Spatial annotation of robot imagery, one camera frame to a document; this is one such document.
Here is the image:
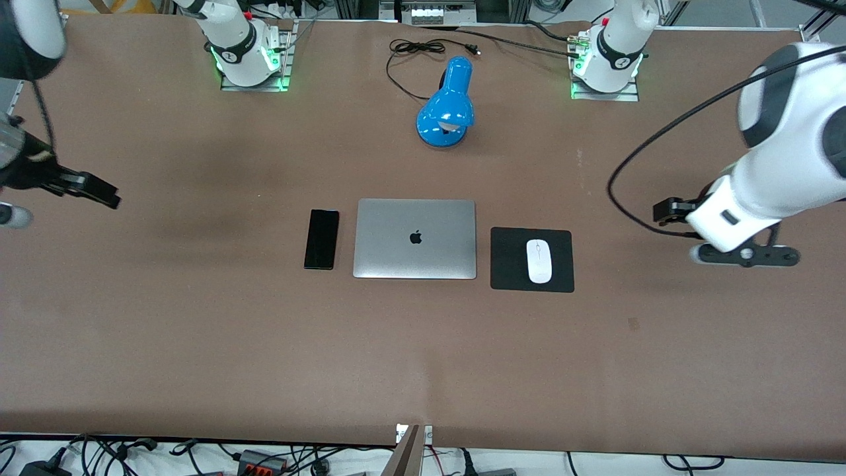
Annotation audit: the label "grey adapter with orange levers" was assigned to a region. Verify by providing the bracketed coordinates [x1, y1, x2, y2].
[237, 449, 289, 475]

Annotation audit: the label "aluminium right arm base plate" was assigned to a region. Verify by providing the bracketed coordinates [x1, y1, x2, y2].
[219, 19, 291, 93]

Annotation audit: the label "blue desk lamp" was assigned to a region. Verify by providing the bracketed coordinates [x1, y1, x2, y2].
[416, 56, 476, 149]

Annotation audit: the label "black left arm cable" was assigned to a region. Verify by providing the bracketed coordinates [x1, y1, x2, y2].
[607, 44, 846, 239]

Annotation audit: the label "silver closed laptop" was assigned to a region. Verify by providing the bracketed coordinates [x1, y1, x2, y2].
[352, 198, 478, 280]

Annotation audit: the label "white computer mouse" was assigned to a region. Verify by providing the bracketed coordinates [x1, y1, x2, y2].
[525, 239, 555, 285]

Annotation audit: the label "black mouse pad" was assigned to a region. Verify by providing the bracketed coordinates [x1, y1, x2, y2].
[490, 227, 576, 294]

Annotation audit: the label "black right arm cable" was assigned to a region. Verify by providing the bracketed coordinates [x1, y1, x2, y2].
[28, 76, 60, 156]

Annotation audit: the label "aluminium frame profile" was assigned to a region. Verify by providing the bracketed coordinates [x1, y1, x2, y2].
[798, 0, 846, 47]
[0, 12, 69, 114]

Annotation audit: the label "white terminal block unit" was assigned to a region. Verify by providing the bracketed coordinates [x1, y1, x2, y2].
[410, 0, 477, 26]

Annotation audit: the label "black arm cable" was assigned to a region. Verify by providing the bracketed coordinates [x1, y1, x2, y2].
[28, 76, 60, 156]
[607, 44, 846, 239]

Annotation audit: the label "black looped floor cable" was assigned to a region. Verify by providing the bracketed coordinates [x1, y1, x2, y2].
[663, 454, 726, 471]

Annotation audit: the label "aluminium left arm base plate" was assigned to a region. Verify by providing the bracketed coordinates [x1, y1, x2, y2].
[570, 32, 640, 102]

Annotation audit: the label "black power adapter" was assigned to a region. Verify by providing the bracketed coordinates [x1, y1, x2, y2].
[19, 459, 72, 476]

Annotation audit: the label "metal edge bracket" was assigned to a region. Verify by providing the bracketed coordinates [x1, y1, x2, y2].
[395, 423, 434, 445]

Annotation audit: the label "black smartphone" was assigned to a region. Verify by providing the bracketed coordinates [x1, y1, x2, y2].
[303, 209, 340, 271]

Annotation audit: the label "thick black table cable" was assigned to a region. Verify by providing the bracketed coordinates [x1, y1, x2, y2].
[418, 24, 589, 60]

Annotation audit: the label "tangled black floor cables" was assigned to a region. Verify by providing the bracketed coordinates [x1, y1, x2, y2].
[66, 434, 161, 476]

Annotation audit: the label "thin black lamp cord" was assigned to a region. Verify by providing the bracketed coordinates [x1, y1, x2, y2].
[386, 39, 481, 101]

